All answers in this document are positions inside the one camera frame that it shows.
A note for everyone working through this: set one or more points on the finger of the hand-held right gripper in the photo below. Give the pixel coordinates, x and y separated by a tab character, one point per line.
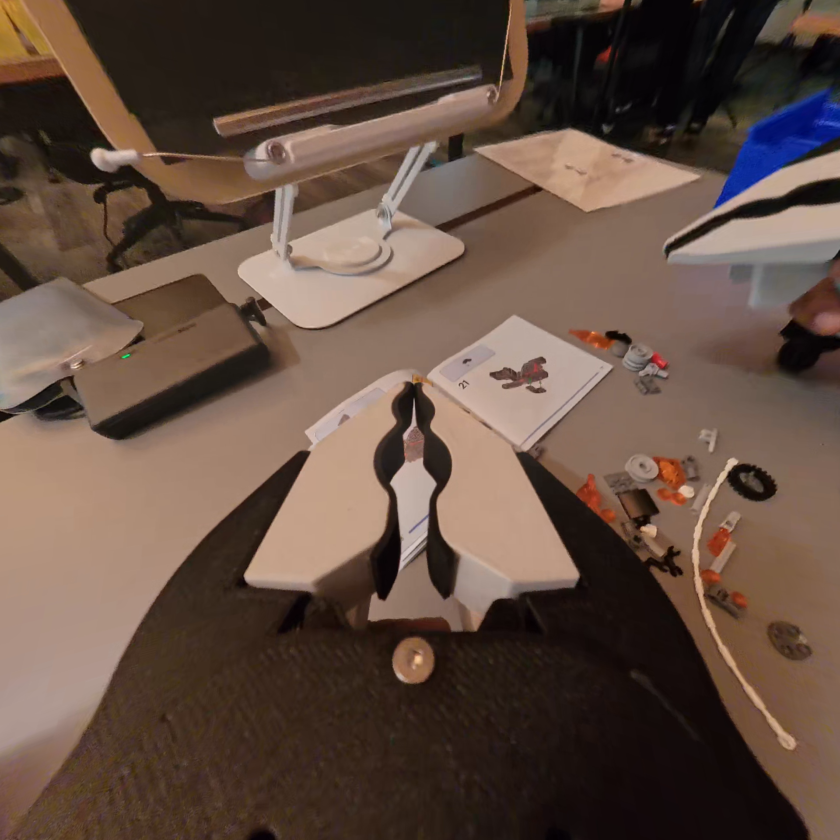
807	172
774	233

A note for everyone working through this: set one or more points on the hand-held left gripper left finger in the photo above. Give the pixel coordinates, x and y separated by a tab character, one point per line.
315	525

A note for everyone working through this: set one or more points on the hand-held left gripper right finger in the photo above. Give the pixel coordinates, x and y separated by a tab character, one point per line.
499	525

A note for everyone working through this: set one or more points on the lego instruction booklet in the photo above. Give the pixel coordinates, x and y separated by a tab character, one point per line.
544	394

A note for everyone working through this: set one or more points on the black lego tire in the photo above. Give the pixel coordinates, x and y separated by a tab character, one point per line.
735	482

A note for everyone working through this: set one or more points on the scattered lego pieces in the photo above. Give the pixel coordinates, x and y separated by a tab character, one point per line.
642	468

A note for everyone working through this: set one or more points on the dark round lego plate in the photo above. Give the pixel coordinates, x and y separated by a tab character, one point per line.
789	640

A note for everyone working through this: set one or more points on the person's right hand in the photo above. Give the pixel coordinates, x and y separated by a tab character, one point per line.
820	308

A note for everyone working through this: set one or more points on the blue plastic bin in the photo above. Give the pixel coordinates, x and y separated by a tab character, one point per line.
787	138

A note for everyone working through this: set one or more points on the white paper sheet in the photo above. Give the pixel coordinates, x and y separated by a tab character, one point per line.
590	167

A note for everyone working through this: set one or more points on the black power bank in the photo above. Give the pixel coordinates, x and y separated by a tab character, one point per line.
170	374

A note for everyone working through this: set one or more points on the white laptop stand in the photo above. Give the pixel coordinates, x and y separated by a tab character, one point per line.
367	289

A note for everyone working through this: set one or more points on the silver foil pouch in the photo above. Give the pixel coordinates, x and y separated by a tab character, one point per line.
59	334

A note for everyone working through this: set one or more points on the black office chair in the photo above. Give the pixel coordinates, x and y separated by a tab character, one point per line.
164	216

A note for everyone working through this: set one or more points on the black monitor screen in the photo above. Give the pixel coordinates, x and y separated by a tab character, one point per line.
262	59

